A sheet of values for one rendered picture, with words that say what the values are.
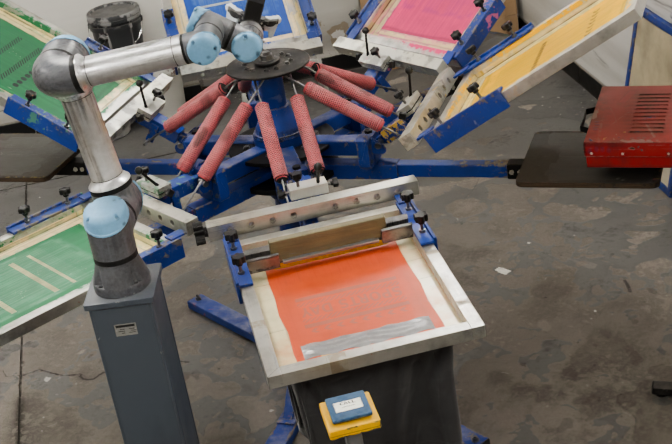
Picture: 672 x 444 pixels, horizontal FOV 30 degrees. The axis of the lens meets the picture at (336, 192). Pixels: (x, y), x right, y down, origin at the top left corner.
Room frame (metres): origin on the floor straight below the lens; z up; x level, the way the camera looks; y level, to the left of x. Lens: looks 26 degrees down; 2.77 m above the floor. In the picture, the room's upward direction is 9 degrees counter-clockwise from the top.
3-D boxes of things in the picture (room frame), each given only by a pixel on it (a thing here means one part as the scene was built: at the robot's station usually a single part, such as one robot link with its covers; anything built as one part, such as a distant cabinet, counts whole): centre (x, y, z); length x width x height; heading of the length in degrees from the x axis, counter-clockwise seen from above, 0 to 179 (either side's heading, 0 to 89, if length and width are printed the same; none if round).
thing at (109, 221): (2.93, 0.59, 1.37); 0.13 x 0.12 x 0.14; 175
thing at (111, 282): (2.92, 0.59, 1.25); 0.15 x 0.15 x 0.10
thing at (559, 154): (3.92, -0.46, 0.91); 1.34 x 0.40 x 0.08; 68
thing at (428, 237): (3.40, -0.23, 0.98); 0.30 x 0.05 x 0.07; 8
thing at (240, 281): (3.32, 0.32, 0.98); 0.30 x 0.05 x 0.07; 8
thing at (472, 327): (3.12, 0.01, 0.97); 0.79 x 0.58 x 0.04; 8
